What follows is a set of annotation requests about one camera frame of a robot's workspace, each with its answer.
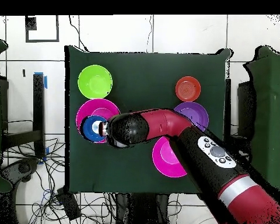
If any blue plastic bowl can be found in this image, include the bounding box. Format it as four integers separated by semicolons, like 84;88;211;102
80;115;108;143

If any magenta plastic bowl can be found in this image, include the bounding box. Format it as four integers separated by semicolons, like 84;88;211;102
75;98;121;144
152;136;188;179

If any large lime green bowl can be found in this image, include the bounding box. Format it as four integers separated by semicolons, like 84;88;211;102
77;64;113;100

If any black metal stand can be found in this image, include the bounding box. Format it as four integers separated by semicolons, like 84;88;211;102
2;73;46;159

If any dark green tablecloth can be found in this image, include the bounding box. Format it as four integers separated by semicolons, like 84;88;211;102
64;45;232;196

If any blue tape strip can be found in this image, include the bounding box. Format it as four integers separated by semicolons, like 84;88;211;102
34;72;48;89

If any black floor box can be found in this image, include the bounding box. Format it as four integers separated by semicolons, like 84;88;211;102
56;187;82;221

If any red plastic bowl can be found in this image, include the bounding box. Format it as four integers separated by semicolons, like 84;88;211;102
175;76;202;103

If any purple plastic bowl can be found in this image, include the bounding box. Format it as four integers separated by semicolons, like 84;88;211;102
173;101;209;132

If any tangle of black cables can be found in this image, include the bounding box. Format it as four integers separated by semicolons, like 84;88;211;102
2;137;117;224

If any grey pedestal foot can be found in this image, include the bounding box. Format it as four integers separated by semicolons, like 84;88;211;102
0;157;40;185

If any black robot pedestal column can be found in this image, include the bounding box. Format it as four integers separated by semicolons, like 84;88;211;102
115;193;171;224

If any black cable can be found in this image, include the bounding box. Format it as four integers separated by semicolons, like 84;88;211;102
68;15;89;51

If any black square floor frame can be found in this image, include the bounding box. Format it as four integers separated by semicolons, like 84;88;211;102
25;15;60;43

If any thin grey cable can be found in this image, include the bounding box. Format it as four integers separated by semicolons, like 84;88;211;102
146;15;154;53

